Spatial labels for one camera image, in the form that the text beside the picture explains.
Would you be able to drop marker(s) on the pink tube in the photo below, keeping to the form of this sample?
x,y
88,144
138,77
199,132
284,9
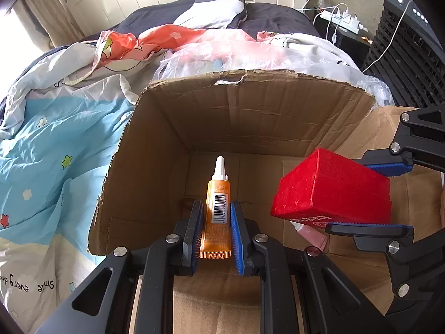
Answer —
x,y
313,235

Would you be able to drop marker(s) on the white power strip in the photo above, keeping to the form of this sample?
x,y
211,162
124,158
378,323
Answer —
x,y
342,21

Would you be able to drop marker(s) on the orange flowered cloth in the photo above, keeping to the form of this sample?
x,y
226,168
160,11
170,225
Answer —
x,y
156,41

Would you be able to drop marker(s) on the star printed duvet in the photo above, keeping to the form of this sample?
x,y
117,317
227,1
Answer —
x,y
52,139

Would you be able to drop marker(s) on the black nightstand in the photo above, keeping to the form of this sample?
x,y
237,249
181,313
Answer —
x,y
347,47

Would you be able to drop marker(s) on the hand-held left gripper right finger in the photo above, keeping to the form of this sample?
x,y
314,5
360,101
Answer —
x,y
238,236

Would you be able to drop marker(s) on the clear plastic bag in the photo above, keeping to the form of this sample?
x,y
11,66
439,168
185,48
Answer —
x,y
222,54

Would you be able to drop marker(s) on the black air cooler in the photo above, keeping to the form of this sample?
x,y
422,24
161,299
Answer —
x,y
403,59

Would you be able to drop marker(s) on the orange tube with white cap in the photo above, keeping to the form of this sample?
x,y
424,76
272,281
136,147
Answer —
x,y
217,215

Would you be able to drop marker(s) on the beige curtain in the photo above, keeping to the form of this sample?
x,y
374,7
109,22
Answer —
x,y
45,17

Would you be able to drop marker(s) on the cardboard box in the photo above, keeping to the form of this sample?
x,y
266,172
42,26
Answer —
x,y
243,118

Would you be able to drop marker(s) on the grey and white pillow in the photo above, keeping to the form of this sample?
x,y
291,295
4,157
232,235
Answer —
x,y
215,10

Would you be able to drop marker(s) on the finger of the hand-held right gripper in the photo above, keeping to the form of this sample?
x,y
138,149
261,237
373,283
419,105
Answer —
x,y
393,168
375,230

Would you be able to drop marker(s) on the red box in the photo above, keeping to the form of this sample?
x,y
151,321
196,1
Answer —
x,y
330,191

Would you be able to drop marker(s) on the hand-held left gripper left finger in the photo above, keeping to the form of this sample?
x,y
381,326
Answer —
x,y
194,229

